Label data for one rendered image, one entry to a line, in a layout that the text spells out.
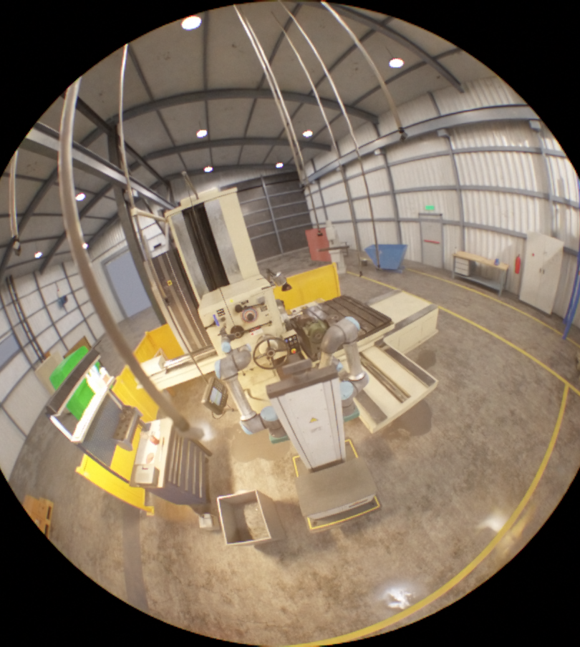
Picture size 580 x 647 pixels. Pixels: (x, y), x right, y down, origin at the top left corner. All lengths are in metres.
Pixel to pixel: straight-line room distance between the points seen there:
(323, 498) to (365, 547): 1.03
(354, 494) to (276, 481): 1.26
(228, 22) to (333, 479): 7.95
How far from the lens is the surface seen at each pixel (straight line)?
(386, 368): 2.46
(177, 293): 2.65
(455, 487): 2.73
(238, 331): 1.98
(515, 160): 7.67
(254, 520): 2.28
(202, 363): 2.55
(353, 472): 1.65
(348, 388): 1.30
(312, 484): 1.65
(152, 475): 2.17
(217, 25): 6.75
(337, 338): 1.08
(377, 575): 2.51
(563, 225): 7.44
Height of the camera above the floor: 2.42
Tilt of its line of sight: 28 degrees down
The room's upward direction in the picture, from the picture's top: 16 degrees counter-clockwise
